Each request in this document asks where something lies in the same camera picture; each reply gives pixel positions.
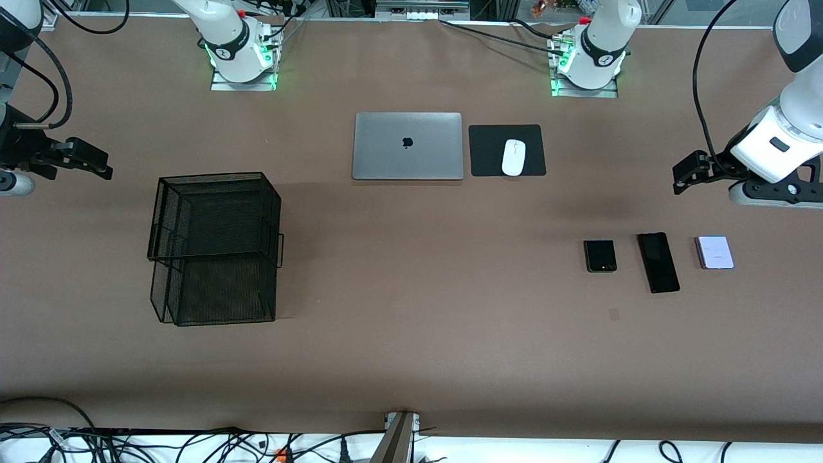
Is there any grey power strip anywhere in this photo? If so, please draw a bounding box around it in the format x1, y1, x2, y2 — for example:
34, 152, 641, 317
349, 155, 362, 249
375, 0, 471, 21

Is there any lavender flip phone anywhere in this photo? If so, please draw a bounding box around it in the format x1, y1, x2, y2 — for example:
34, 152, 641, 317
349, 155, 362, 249
694, 236, 735, 270

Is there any small black flip phone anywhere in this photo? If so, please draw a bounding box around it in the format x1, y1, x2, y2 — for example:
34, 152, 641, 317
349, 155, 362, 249
584, 239, 618, 273

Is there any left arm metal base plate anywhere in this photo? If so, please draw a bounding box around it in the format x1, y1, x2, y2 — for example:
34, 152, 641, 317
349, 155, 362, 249
552, 39, 619, 98

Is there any black wire mesh basket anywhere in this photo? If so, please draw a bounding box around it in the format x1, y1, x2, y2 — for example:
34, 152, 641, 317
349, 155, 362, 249
147, 171, 285, 327

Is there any silver closed laptop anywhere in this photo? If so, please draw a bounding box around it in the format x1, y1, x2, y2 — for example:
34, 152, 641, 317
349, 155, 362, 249
352, 112, 464, 181

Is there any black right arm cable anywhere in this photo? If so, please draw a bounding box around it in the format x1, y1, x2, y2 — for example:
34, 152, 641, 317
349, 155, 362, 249
13, 32, 73, 131

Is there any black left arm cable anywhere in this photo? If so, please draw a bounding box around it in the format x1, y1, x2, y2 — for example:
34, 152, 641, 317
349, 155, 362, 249
692, 0, 740, 177

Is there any black power strip bar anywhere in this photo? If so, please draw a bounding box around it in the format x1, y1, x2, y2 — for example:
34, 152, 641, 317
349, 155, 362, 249
77, 426, 240, 439

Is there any white computer mouse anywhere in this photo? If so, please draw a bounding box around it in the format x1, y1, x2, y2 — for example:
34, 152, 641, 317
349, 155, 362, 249
502, 139, 527, 177

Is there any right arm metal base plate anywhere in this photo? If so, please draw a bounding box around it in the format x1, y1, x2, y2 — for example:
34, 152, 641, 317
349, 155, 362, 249
211, 26, 278, 92

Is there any black mouse pad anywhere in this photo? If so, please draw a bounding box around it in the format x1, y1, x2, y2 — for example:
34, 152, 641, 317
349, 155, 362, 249
468, 124, 547, 177

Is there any black cable on table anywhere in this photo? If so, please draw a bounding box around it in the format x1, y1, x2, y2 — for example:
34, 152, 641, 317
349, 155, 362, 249
439, 19, 556, 52

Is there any grey metal camera mount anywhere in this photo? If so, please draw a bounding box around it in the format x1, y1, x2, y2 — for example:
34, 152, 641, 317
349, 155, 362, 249
370, 412, 422, 463

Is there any long black smartphone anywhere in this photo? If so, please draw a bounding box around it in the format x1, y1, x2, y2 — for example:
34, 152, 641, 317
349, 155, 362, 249
637, 232, 681, 295

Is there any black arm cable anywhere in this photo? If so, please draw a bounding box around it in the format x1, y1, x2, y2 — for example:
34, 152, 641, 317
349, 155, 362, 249
13, 32, 73, 131
692, 0, 740, 177

